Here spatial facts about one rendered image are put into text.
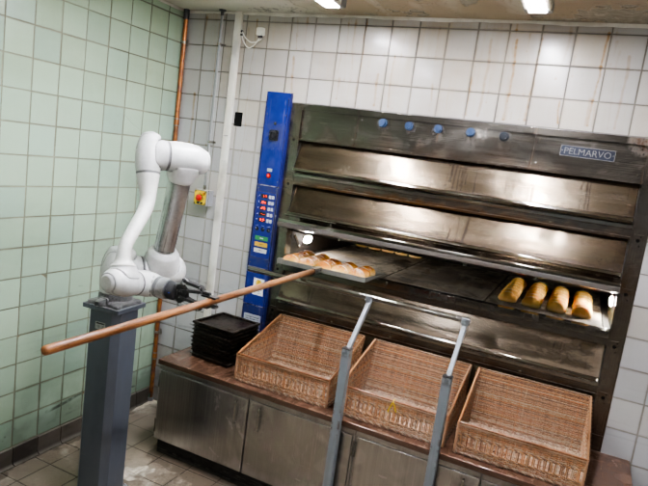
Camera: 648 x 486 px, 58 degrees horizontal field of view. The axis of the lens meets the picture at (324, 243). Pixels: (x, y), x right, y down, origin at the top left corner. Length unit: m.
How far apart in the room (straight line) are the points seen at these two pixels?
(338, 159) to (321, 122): 0.24
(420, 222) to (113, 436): 1.89
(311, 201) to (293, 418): 1.23
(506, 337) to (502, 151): 0.95
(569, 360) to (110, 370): 2.22
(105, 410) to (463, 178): 2.11
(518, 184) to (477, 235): 0.33
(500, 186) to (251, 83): 1.60
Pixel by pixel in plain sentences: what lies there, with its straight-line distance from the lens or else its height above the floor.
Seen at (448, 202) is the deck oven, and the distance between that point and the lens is 3.14.
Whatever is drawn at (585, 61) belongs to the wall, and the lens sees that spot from 3.12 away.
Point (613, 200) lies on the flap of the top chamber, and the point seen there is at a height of 1.80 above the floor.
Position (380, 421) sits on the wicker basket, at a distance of 2.94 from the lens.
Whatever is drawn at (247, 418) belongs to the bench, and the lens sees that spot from 3.23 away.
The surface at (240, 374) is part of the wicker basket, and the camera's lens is 3.21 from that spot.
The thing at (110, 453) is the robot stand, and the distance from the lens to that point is 3.17.
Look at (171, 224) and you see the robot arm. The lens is 2.79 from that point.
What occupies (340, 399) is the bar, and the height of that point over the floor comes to 0.70.
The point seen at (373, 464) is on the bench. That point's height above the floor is 0.41.
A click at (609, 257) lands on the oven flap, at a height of 1.53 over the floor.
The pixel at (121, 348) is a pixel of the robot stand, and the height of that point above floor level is 0.80.
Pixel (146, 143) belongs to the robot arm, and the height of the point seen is 1.78.
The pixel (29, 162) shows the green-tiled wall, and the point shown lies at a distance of 3.21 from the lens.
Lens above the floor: 1.84
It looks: 9 degrees down
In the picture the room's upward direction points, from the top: 8 degrees clockwise
